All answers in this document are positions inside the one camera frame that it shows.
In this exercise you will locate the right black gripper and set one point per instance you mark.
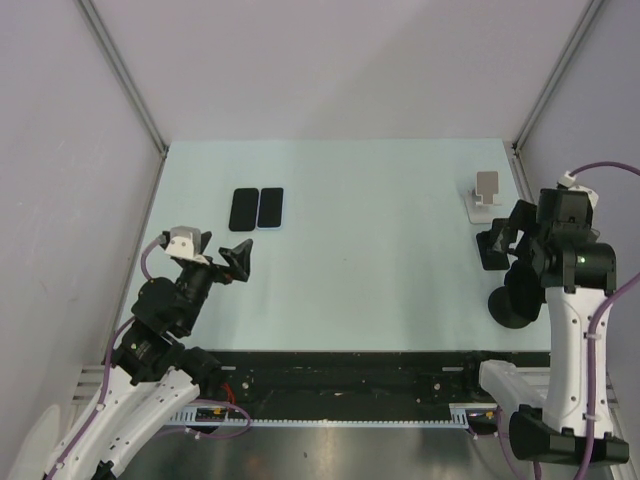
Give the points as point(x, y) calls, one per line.
point(523, 218)

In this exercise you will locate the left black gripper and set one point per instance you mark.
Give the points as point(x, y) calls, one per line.
point(239, 259)

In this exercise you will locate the black phone stand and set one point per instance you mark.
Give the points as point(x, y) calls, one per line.
point(490, 260)

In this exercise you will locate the black phone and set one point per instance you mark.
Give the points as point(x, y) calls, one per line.
point(524, 292)
point(244, 210)

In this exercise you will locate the white phone stand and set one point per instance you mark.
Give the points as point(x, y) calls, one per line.
point(482, 201)

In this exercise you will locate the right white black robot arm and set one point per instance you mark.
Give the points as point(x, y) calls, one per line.
point(571, 423)

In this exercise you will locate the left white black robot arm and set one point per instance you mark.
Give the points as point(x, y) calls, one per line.
point(148, 374)

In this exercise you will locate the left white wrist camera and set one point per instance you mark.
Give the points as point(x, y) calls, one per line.
point(179, 243)

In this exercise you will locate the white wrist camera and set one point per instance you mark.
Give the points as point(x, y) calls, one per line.
point(179, 243)
point(580, 187)

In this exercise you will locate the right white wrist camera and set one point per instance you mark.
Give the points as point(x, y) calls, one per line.
point(580, 187)

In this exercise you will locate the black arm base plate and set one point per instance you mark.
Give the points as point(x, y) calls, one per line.
point(354, 385)

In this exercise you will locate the white slotted cable duct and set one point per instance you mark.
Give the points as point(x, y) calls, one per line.
point(457, 416)

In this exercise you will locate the right aluminium frame post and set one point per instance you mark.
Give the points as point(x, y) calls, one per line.
point(577, 37)

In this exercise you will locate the aluminium frame post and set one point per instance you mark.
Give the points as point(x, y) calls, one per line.
point(116, 62)
point(577, 37)

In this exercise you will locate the left aluminium frame post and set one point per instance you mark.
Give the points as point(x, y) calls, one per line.
point(116, 62)

